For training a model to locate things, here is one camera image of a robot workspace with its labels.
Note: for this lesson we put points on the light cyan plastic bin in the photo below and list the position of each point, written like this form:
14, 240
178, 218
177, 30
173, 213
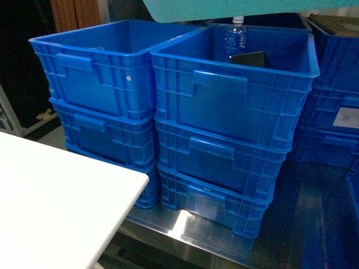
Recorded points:
176, 11

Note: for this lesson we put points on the middle left blue crate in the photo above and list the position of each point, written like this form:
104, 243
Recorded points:
132, 143

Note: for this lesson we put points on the middle centre blue crate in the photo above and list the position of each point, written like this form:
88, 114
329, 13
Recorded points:
229, 163

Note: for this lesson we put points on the top centre blue crate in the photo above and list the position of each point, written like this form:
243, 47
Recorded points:
199, 88

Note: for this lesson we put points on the bottom centre blue crate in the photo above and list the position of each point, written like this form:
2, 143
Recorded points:
241, 213

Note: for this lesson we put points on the top left blue crate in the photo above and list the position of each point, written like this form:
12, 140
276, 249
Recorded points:
106, 68

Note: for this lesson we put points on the black flat box in crate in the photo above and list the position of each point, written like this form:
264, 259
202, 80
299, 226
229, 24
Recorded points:
255, 59

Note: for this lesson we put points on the clear water bottle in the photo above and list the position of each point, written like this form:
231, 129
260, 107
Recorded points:
235, 38

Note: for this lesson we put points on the middle right blue crate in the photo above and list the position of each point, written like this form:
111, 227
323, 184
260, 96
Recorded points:
331, 110

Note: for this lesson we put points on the bottom right blue crate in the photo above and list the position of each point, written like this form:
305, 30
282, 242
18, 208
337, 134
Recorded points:
324, 147

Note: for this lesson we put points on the far back blue crate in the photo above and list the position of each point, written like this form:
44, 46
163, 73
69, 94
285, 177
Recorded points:
287, 20

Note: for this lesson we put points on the black Walker flight case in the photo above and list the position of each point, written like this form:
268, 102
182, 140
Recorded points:
11, 124

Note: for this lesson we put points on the top right blue crate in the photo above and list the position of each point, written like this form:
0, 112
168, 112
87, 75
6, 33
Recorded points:
338, 60

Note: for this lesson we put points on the brown cardboard in crate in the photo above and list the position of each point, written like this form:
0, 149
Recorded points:
336, 25

